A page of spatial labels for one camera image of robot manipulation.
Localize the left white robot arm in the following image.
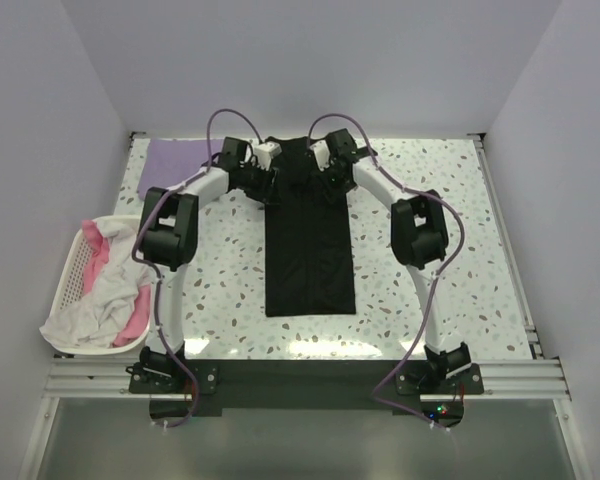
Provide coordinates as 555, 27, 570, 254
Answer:
132, 137, 282, 356

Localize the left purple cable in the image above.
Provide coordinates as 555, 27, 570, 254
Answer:
129, 108, 264, 429

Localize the black t shirt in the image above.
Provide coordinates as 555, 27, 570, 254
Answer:
265, 137, 356, 317

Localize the white t shirt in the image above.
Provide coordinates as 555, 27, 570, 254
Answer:
38, 214, 151, 351

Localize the pink t shirt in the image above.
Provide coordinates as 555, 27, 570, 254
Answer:
78, 218, 151, 348

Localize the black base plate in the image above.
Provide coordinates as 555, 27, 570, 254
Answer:
126, 356, 485, 428

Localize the folded purple t shirt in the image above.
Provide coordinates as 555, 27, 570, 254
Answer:
137, 139, 229, 203

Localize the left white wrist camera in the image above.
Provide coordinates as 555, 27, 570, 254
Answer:
253, 141, 282, 170

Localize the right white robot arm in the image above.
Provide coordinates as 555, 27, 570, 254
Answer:
308, 129, 471, 393

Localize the white laundry basket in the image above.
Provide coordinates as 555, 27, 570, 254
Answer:
48, 216, 149, 357

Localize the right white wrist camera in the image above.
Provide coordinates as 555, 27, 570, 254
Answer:
309, 140, 331, 171

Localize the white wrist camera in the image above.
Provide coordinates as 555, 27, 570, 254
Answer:
253, 141, 282, 170
309, 140, 331, 171

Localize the aluminium frame rail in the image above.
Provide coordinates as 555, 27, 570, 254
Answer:
43, 358, 571, 400

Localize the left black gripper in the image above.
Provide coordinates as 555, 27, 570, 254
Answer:
239, 160, 281, 205

